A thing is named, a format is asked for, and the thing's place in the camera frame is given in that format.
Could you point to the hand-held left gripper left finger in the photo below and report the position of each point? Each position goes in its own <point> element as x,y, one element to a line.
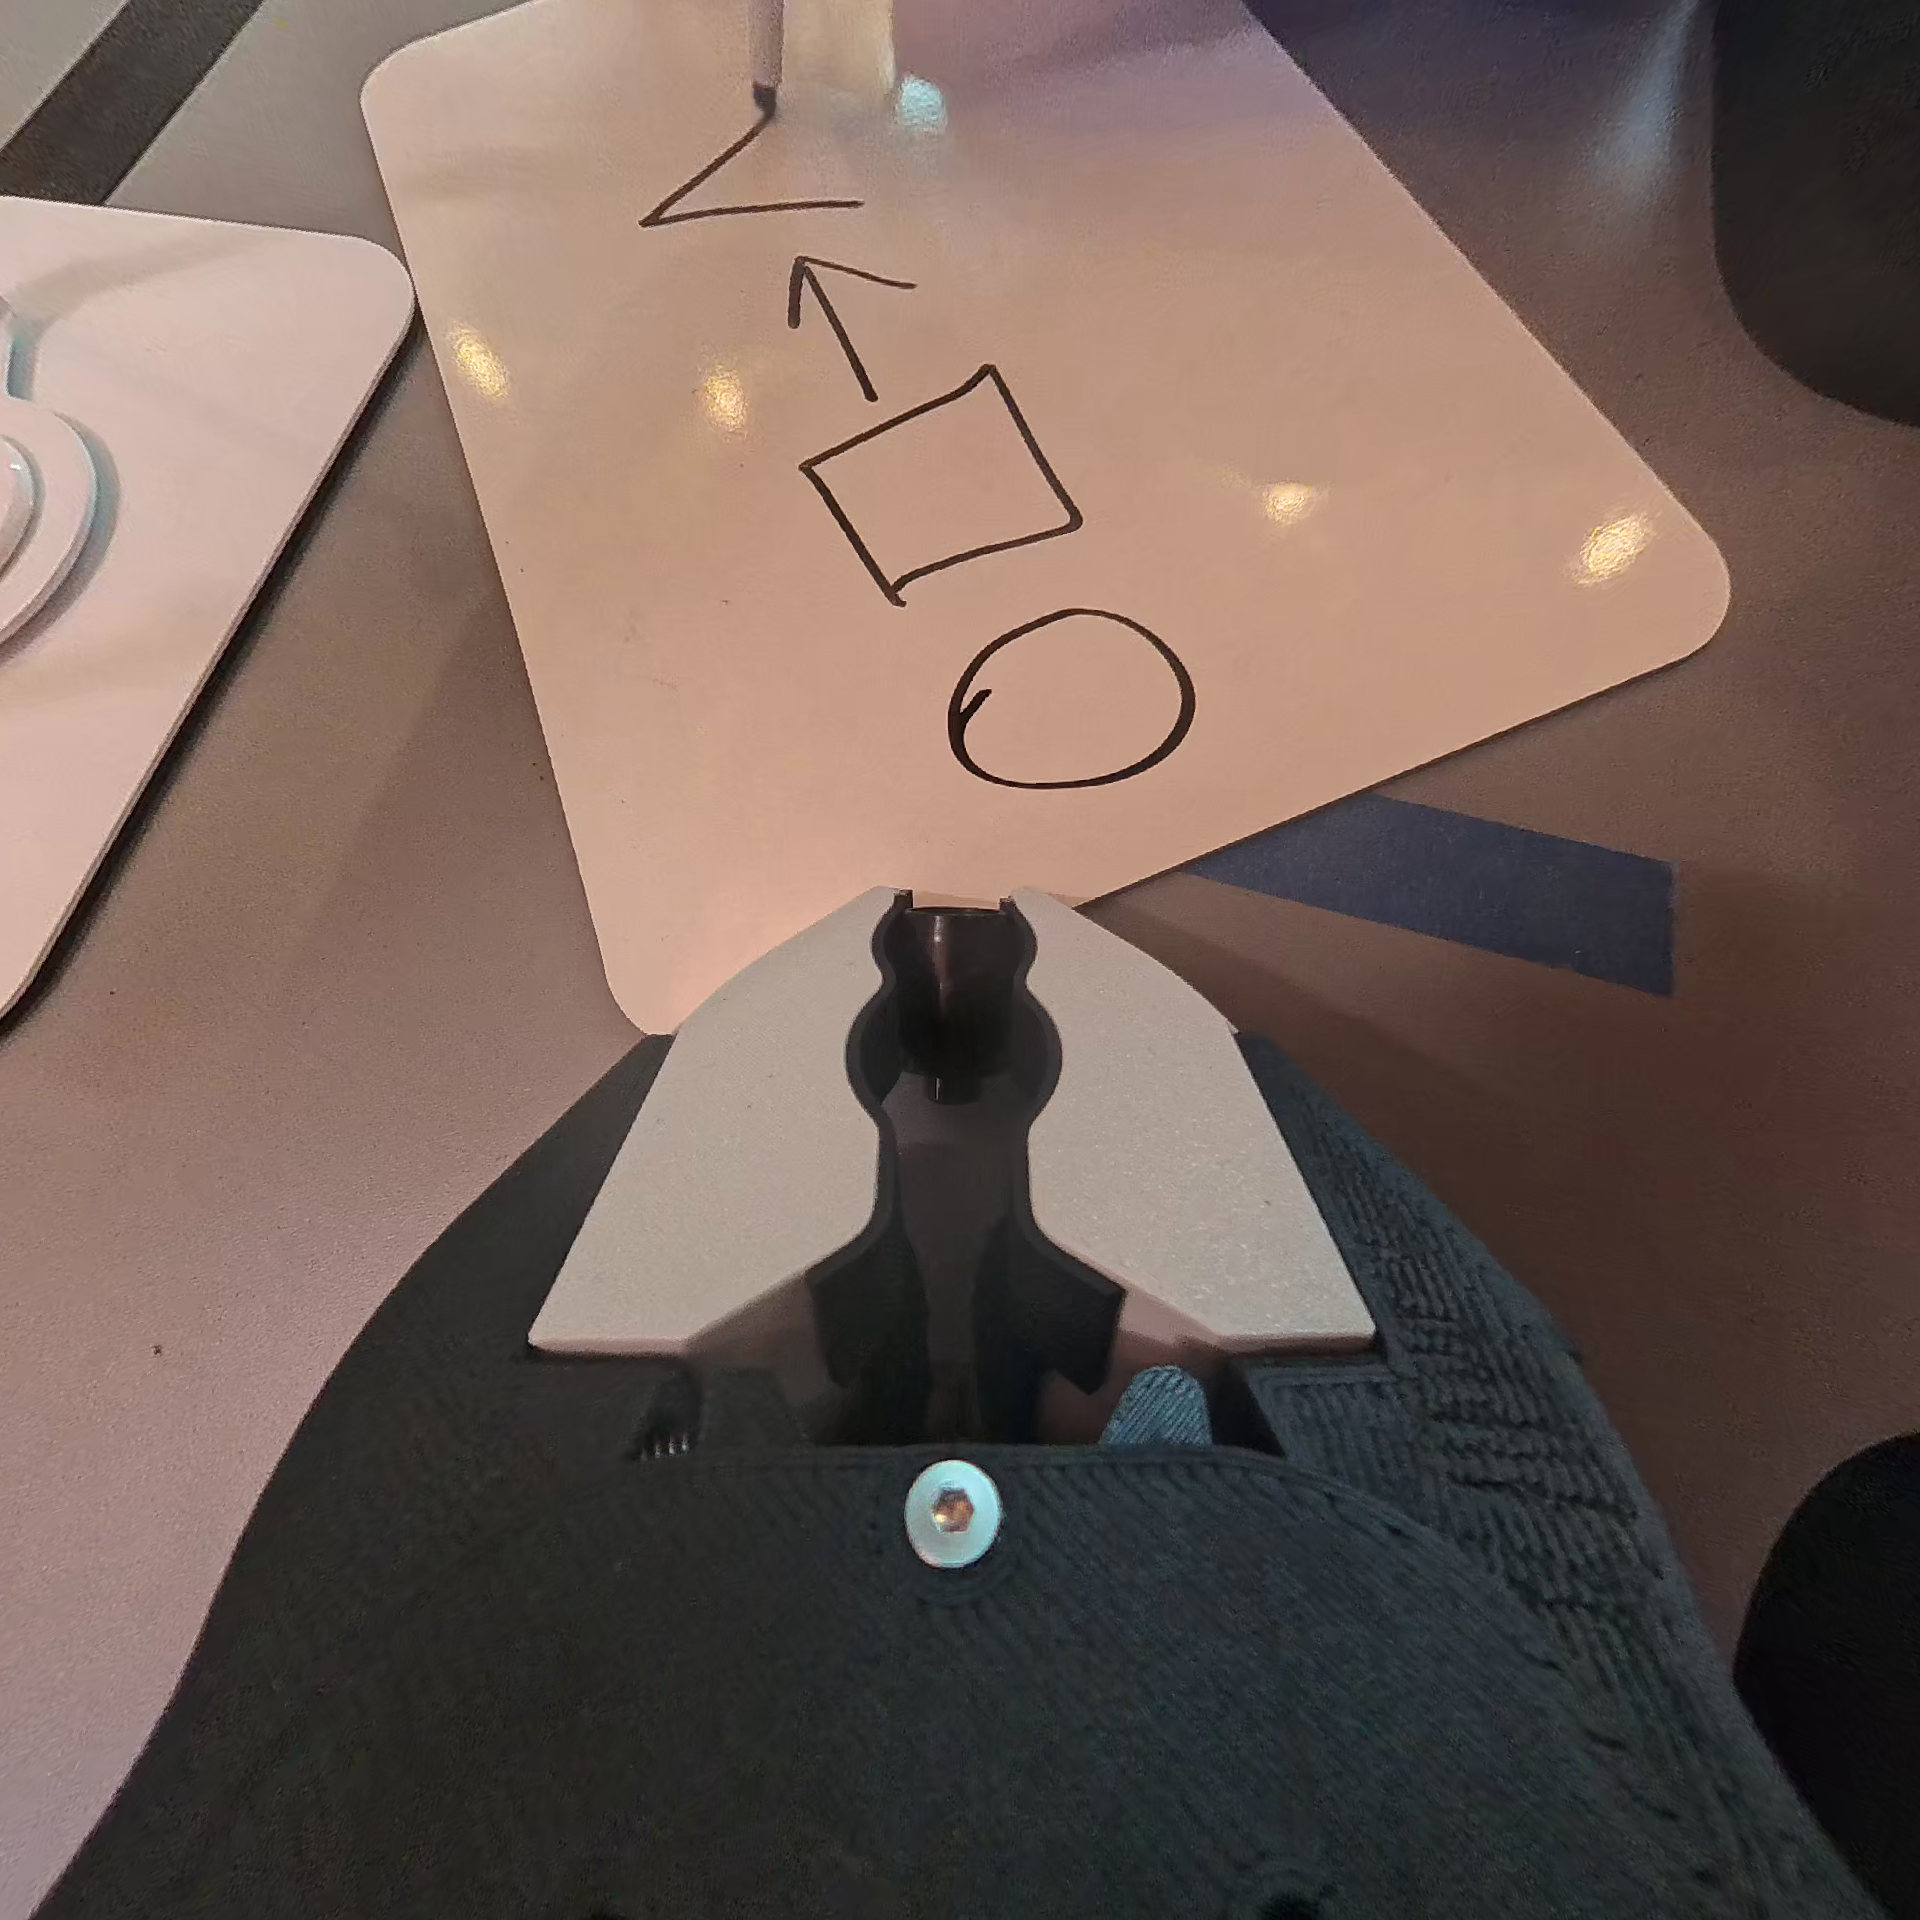
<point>716,1184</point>

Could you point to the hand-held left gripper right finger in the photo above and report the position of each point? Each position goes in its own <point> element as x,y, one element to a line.
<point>1201,1200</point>

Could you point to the black marker cap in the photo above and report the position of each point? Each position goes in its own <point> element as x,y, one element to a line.
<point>956,986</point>

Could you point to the white whiteboard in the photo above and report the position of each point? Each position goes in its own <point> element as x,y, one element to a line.
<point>1277,374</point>

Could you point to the black dry erase marker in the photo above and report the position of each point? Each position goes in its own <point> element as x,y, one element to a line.
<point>769,54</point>

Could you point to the blue tape strip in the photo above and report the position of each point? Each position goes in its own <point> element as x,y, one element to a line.
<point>1501,889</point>

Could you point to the white metal desk stand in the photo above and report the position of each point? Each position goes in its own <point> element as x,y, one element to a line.
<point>226,528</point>

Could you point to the black textured cushion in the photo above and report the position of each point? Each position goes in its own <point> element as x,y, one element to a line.
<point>1833,226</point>

